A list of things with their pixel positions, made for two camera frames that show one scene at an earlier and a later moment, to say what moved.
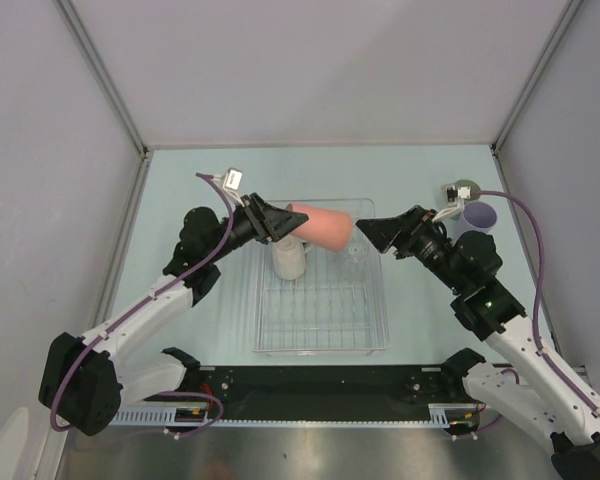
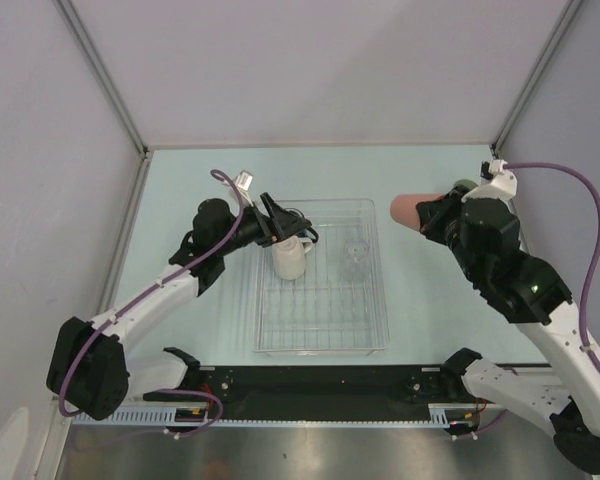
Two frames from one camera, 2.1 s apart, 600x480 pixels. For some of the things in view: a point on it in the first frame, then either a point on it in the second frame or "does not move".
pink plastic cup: (325, 229) to (403, 208)
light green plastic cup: (469, 183) does not move
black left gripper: (268, 223) does not move
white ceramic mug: (289, 257) does not move
